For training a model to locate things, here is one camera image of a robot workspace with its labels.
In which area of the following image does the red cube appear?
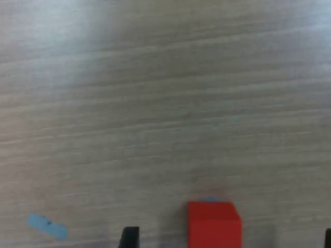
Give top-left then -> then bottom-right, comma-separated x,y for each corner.
186,200 -> 243,248

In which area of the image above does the blue tape piece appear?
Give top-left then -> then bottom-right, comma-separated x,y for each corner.
26,212 -> 69,240

